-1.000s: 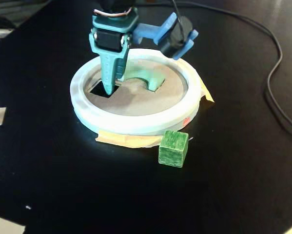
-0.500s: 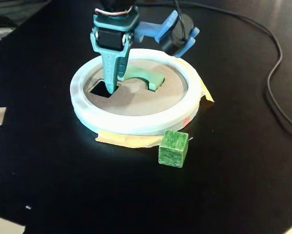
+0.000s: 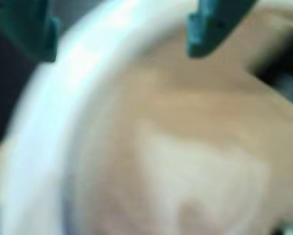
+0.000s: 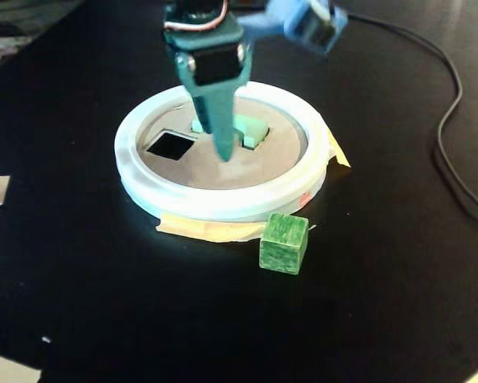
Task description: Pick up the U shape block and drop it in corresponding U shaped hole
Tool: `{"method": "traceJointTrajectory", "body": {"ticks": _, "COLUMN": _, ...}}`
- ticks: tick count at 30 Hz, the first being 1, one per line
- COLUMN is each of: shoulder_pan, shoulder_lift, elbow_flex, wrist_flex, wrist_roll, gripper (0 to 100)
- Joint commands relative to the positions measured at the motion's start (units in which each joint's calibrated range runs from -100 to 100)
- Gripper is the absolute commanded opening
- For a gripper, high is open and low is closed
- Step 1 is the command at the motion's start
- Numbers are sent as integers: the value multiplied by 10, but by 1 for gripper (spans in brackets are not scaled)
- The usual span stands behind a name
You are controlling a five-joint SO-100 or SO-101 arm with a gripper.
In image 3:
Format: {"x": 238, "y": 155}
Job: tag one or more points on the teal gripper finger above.
{"x": 26, "y": 24}
{"x": 209, "y": 29}

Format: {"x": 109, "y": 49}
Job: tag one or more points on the white round shape sorter lid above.
{"x": 51, "y": 122}

